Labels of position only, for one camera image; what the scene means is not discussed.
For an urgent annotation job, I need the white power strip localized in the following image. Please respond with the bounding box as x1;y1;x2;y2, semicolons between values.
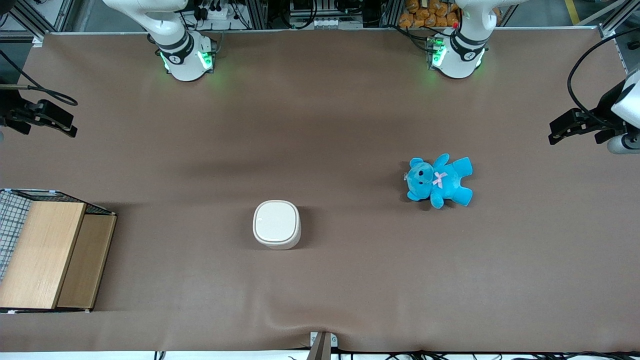
196;0;237;22

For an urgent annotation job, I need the light wooden shelf board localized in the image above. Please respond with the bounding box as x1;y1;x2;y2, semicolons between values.
0;201;87;310

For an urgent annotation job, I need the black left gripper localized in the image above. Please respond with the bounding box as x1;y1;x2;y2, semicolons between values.
548;80;627;146

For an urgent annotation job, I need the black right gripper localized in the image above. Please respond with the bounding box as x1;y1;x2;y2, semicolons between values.
0;90;79;138

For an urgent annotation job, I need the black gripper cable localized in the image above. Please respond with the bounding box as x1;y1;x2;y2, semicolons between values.
567;27;640;127
0;50;79;107

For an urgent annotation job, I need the dark wooden shelf board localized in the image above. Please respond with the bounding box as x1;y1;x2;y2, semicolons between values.
56;214;117;309

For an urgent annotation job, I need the blue teddy bear plush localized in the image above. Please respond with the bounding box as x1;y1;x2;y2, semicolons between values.
404;153;474;210

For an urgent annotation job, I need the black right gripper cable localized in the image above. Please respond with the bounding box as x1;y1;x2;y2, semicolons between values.
0;50;79;107

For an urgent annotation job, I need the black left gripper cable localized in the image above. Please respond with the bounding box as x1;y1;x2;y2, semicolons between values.
567;27;640;127

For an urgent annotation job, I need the black wire rack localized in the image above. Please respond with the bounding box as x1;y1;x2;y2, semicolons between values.
0;188;119;315

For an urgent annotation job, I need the aluminium frame post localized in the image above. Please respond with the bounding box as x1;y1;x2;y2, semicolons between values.
596;0;640;40
0;0;77;47

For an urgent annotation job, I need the brown table mat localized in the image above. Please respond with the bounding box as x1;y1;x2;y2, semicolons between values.
0;29;640;354

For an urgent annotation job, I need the white plastic trash can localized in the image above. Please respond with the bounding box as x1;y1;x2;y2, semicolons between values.
252;199;302;250

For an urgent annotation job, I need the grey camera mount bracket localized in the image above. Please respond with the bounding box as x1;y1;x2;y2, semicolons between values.
306;331;339;360

